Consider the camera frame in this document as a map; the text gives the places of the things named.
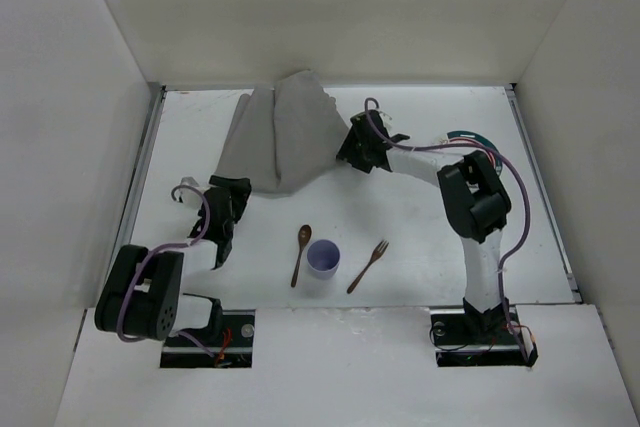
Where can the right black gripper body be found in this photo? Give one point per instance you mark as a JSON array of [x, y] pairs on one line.
[[355, 148]]

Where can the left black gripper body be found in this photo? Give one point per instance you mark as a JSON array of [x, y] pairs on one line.
[[229, 188]]

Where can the grey cloth placemat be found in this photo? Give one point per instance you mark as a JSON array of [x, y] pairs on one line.
[[284, 137]]

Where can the dark wooden spoon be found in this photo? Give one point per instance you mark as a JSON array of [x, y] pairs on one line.
[[303, 238]]

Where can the white plate with coloured rim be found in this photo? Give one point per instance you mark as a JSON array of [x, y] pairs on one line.
[[476, 139]]

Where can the dark wooden fork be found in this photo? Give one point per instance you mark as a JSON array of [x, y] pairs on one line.
[[376, 254]]

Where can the lilac plastic cup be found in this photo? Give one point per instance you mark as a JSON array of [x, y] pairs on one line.
[[323, 258]]

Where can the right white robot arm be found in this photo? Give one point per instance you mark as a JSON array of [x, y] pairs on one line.
[[475, 202]]

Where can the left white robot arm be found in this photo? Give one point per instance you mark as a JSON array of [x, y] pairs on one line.
[[143, 297]]

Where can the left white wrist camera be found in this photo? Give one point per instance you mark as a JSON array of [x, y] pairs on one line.
[[190, 192]]

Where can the left aluminium table rail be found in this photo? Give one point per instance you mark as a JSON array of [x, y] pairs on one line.
[[138, 174]]

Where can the aluminium table rail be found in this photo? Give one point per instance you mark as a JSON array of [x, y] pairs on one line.
[[511, 94], [138, 174]]

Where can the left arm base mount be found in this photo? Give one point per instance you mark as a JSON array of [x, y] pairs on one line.
[[230, 348]]

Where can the right aluminium table rail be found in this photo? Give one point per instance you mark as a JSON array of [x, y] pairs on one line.
[[511, 94]]

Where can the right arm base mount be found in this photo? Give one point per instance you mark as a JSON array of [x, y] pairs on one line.
[[507, 345]]

